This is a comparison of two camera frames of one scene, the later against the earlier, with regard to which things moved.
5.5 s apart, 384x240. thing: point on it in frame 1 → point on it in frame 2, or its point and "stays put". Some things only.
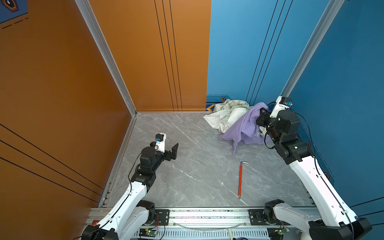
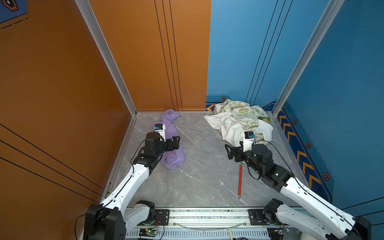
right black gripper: x=263 y=116 → x=231 y=155
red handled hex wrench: x=240 y=179 stays put
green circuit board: x=145 y=232 stays put
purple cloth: x=246 y=130 → x=174 y=158
